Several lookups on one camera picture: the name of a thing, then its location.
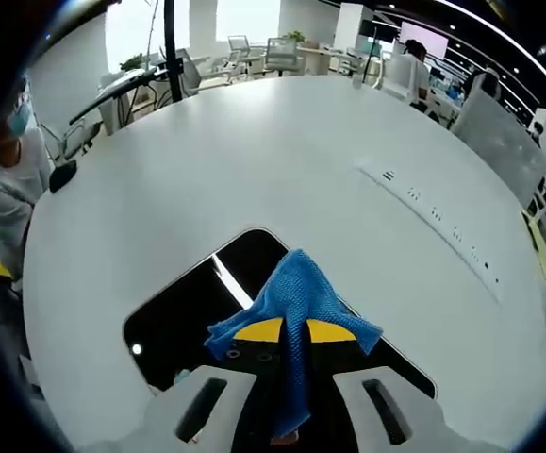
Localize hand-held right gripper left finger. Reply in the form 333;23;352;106
81;316;286;453

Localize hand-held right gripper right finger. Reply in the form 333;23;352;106
305;317;504;453

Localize blue cleaning cloth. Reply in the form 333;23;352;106
205;248;385;438

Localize person's right hand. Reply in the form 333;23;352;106
271;428;305;448

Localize person in white shirt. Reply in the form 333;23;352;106
0;126;55;280

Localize small black object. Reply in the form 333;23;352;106
47;159;79;194

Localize person's head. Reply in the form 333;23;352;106
0;77;36;167

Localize recessed table socket strip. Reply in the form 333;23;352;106
358;164;504;304

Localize white tilted desk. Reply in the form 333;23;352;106
67;64;159;127

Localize yellow paper sheets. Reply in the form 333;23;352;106
521;210;546;285

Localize black stand pole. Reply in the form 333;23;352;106
162;0;184;104

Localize grey mesh office chair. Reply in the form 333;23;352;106
448;75;546;210

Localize light wooden table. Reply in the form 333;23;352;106
298;42;364;77

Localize curved ceiling light strip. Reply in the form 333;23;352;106
437;0;546;106

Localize large wall display screen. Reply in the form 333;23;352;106
399;20;450;59

